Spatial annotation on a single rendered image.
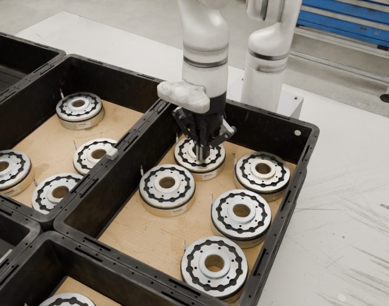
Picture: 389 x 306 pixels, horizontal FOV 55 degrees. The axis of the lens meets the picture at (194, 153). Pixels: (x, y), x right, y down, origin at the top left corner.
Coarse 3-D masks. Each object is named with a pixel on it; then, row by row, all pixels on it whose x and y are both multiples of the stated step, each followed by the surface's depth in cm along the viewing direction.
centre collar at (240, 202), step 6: (234, 204) 64; (240, 204) 64; (246, 204) 64; (252, 204) 64; (228, 210) 63; (252, 210) 63; (234, 216) 62; (252, 216) 62; (240, 222) 61; (246, 222) 61
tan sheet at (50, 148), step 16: (112, 112) 88; (128, 112) 88; (48, 128) 83; (64, 128) 83; (96, 128) 83; (112, 128) 83; (128, 128) 83; (32, 144) 80; (48, 144) 80; (64, 144) 80; (80, 144) 80; (32, 160) 76; (48, 160) 76; (64, 160) 76; (48, 176) 73; (32, 192) 70
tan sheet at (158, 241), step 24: (216, 192) 70; (120, 216) 66; (144, 216) 66; (192, 216) 66; (240, 216) 66; (120, 240) 63; (144, 240) 63; (168, 240) 63; (192, 240) 63; (168, 264) 60
